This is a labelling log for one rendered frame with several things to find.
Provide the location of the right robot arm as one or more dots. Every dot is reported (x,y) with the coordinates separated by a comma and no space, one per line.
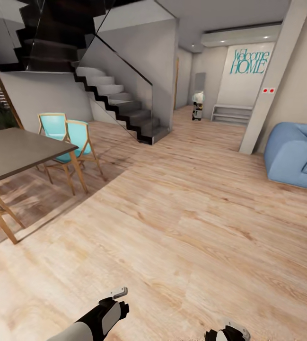
(231,332)

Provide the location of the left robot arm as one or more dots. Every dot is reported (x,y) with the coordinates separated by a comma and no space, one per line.
(95,325)

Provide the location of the breakfast table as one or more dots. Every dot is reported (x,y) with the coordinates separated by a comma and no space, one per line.
(21,149)

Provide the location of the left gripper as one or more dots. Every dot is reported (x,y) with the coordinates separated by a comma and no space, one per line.
(124,310)

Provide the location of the standing mirror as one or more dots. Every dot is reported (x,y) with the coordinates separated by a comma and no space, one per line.
(198,96)

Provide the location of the stairs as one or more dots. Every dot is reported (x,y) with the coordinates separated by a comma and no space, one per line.
(60,36)

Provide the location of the sofa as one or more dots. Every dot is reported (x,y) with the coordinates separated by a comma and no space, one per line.
(285,155)

